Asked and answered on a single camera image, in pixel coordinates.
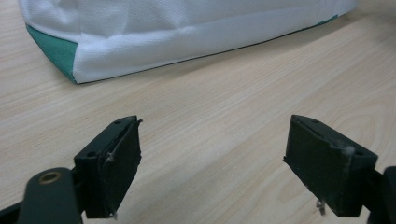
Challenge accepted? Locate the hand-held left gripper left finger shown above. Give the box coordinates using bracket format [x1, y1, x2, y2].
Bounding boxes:
[73, 115, 144, 219]

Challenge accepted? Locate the white green orange tote bag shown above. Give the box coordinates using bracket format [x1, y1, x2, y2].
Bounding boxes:
[17, 0, 359, 85]

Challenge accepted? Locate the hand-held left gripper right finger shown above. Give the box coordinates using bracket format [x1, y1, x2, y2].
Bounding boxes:
[283, 114, 379, 218]

